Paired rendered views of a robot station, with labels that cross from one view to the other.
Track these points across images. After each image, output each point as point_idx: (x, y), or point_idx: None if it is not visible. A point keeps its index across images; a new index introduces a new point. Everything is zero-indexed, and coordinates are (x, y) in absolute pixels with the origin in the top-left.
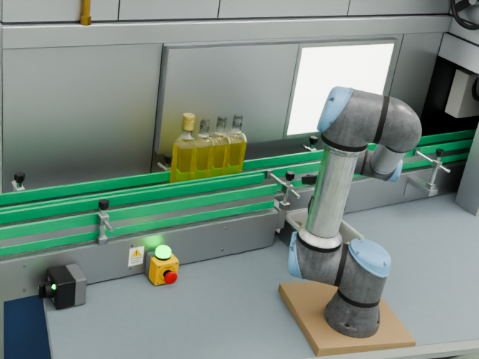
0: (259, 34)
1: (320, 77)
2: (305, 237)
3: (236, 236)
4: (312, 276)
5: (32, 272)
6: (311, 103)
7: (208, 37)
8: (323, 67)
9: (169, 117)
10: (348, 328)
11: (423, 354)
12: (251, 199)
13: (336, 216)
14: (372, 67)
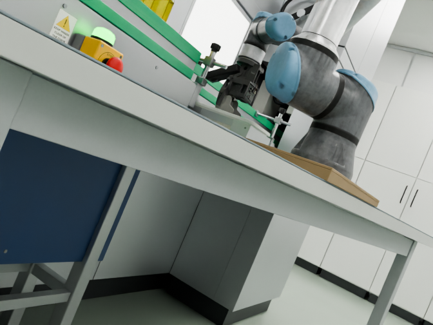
0: None
1: (209, 12)
2: (311, 37)
3: (160, 88)
4: (309, 90)
5: None
6: (196, 34)
7: None
8: (213, 4)
9: None
10: (337, 164)
11: (357, 233)
12: (180, 53)
13: (348, 19)
14: (234, 33)
